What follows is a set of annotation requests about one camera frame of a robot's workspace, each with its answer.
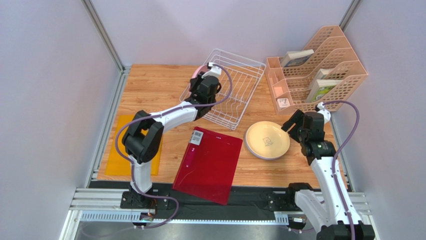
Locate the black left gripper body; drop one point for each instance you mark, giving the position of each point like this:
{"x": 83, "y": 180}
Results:
{"x": 195, "y": 87}

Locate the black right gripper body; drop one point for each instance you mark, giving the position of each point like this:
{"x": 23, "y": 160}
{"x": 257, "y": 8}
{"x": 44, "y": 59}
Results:
{"x": 296, "y": 124}

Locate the pink plate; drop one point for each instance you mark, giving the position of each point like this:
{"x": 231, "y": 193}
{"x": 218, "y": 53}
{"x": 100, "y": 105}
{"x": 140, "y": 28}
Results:
{"x": 202, "y": 68}

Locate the yellow plate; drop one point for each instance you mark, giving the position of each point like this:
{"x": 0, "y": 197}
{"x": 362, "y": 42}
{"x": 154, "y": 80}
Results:
{"x": 265, "y": 128}

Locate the purple plate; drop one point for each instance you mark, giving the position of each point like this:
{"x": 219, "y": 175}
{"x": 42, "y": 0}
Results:
{"x": 265, "y": 147}

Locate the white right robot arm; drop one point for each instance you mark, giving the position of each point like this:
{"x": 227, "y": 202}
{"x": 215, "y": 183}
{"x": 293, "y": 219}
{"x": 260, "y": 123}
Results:
{"x": 336, "y": 218}

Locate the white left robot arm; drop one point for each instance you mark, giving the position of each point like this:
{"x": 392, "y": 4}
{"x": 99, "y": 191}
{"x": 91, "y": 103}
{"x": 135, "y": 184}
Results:
{"x": 142, "y": 136}

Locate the green book in rack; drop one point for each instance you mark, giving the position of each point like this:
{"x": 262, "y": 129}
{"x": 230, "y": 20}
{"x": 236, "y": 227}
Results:
{"x": 319, "y": 87}

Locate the pink file rack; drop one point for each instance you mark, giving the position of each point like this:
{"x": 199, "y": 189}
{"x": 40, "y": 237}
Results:
{"x": 332, "y": 50}

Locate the upper book in rack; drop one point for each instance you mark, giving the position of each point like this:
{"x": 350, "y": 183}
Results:
{"x": 296, "y": 58}

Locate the middle white book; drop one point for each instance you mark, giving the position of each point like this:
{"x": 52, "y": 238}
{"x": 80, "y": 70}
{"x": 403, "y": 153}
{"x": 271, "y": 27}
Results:
{"x": 320, "y": 75}

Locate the red folder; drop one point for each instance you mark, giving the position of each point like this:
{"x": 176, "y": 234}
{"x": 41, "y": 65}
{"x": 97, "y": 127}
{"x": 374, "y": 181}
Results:
{"x": 208, "y": 166}

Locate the orange folder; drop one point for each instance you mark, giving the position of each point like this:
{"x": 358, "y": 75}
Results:
{"x": 116, "y": 165}

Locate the black base mat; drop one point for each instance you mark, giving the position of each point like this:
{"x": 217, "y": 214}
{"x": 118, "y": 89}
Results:
{"x": 245, "y": 203}

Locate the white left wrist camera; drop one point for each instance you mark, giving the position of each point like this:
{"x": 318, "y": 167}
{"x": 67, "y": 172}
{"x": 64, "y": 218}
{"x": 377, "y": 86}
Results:
{"x": 212, "y": 70}

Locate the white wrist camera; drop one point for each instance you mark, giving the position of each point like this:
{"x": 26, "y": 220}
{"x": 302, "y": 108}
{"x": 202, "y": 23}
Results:
{"x": 321, "y": 109}
{"x": 212, "y": 70}

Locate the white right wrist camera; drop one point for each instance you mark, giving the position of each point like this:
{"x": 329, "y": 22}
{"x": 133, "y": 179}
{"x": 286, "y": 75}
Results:
{"x": 321, "y": 109}

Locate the white wire dish rack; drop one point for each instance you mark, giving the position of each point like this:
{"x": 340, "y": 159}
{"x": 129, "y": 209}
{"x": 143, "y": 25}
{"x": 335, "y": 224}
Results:
{"x": 246, "y": 74}

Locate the left aluminium corner post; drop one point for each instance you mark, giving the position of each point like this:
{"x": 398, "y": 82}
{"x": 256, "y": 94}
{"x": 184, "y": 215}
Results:
{"x": 96, "y": 20}

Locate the aluminium corner post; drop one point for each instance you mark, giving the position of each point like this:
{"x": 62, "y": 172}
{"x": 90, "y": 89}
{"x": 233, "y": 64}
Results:
{"x": 349, "y": 14}
{"x": 96, "y": 20}

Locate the right aluminium corner post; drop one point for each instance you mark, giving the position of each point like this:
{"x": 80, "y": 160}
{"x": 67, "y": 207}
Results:
{"x": 349, "y": 14}

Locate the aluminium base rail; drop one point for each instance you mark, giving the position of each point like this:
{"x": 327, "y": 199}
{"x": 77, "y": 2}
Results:
{"x": 106, "y": 210}

